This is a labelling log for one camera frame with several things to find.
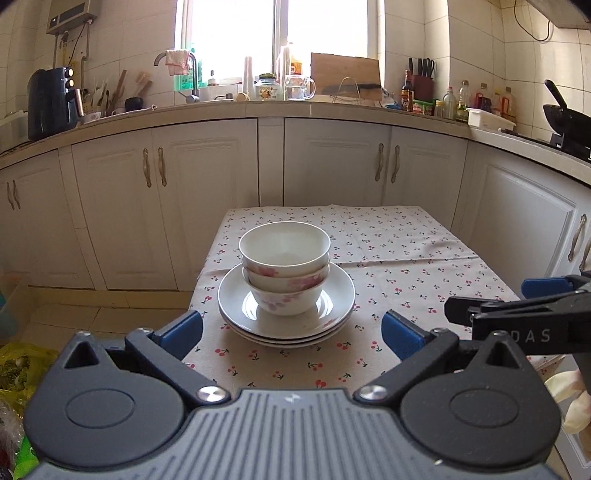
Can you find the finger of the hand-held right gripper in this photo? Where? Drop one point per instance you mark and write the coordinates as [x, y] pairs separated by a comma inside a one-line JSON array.
[[475, 307], [545, 287]]

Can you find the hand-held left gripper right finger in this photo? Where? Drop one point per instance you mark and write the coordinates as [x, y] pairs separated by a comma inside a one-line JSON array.
[[401, 334]]

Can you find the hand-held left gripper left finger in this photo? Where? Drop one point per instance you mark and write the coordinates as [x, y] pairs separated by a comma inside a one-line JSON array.
[[182, 332]]

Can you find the white plate with fruit print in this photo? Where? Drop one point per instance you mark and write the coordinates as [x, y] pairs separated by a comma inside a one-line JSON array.
[[286, 342], [332, 333], [235, 295]]

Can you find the white bowl with pale flowers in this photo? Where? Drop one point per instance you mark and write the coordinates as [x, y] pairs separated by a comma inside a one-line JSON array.
[[281, 302]]

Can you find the white bowl with pink flowers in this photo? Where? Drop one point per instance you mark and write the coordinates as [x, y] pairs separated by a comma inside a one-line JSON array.
[[298, 281], [284, 242]]

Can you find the person's right hand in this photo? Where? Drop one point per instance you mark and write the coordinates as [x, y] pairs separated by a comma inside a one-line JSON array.
[[570, 397]]

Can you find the cherry print tablecloth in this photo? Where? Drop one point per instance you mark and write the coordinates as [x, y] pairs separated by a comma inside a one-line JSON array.
[[392, 258]]

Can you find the yellow plastic bag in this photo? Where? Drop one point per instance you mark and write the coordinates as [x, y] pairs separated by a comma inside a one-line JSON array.
[[23, 364]]

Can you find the black wok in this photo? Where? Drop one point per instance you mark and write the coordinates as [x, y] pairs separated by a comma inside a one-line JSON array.
[[565, 120]]

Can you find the white plastic container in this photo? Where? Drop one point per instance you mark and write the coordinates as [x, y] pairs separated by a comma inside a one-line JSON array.
[[489, 120]]

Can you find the orange oil bottle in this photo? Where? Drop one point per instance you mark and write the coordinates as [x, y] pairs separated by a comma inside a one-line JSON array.
[[509, 106]]

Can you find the small condiment bottle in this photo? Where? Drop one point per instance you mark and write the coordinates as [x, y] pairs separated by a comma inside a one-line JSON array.
[[497, 104]]

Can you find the red condiment bottle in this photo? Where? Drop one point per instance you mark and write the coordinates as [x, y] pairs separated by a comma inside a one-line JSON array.
[[482, 100]]

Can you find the green packet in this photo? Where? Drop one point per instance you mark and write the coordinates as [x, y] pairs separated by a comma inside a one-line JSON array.
[[25, 457]]

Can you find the clear glass bottle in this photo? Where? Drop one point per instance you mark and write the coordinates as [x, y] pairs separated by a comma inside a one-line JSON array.
[[449, 107]]

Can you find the dark sauce bottle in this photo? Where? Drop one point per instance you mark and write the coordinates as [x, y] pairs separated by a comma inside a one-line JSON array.
[[407, 94]]

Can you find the dark knife block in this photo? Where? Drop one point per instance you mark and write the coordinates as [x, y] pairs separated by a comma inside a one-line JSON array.
[[421, 85]]

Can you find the beige stone countertop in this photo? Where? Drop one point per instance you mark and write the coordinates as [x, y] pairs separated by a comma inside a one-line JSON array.
[[277, 108]]

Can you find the utensil holder with utensils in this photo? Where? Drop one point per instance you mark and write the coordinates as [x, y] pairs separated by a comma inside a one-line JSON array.
[[106, 97]]

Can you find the green dish soap bottle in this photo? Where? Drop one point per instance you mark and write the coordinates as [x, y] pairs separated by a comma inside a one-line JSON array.
[[184, 83]]

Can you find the metal kitchen faucet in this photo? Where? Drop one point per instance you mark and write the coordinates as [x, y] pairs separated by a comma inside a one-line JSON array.
[[194, 83]]

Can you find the floral glass jar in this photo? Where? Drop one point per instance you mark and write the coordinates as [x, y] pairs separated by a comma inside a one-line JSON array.
[[267, 88]]

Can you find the black air fryer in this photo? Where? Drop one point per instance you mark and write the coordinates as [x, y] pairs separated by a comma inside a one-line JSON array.
[[48, 106]]

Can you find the glass pitcher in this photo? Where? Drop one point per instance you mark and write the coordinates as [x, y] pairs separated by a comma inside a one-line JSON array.
[[298, 88]]

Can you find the pink dish cloth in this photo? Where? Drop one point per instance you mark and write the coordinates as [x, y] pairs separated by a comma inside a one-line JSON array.
[[178, 62]]

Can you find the wooden cutting board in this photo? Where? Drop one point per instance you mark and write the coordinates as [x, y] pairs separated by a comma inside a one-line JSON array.
[[344, 69]]

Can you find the range hood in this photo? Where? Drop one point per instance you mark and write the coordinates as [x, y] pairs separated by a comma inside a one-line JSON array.
[[563, 11]]

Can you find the kitchen window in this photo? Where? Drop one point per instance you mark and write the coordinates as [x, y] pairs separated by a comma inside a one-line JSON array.
[[231, 37]]

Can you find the white water heater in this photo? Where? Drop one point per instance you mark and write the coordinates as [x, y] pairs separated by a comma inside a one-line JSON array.
[[71, 16]]

